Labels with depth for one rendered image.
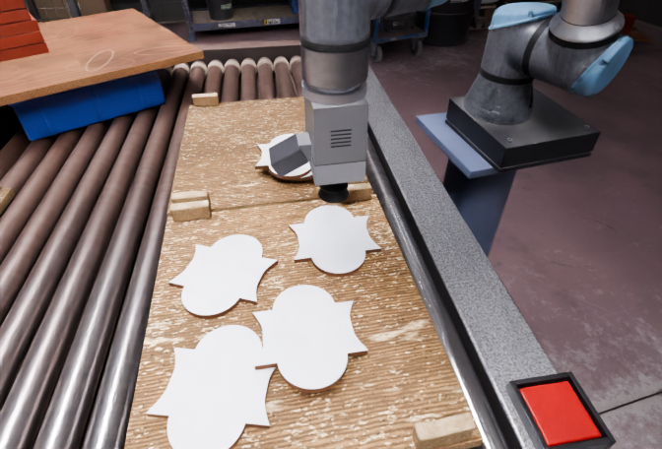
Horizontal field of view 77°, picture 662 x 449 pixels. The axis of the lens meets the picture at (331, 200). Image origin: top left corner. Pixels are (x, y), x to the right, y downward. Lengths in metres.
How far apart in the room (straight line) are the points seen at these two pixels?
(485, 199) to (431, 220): 0.41
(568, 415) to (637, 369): 1.37
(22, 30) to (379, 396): 1.07
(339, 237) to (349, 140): 0.19
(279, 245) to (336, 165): 0.19
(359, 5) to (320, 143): 0.15
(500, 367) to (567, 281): 1.53
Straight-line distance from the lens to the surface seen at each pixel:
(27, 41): 1.23
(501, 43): 0.97
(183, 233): 0.69
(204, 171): 0.82
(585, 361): 1.84
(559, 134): 1.03
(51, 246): 0.78
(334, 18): 0.44
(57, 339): 0.65
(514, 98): 1.01
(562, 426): 0.54
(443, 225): 0.72
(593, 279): 2.15
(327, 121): 0.47
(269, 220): 0.68
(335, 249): 0.61
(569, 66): 0.90
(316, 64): 0.46
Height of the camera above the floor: 1.38
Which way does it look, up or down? 38 degrees down
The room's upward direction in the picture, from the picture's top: straight up
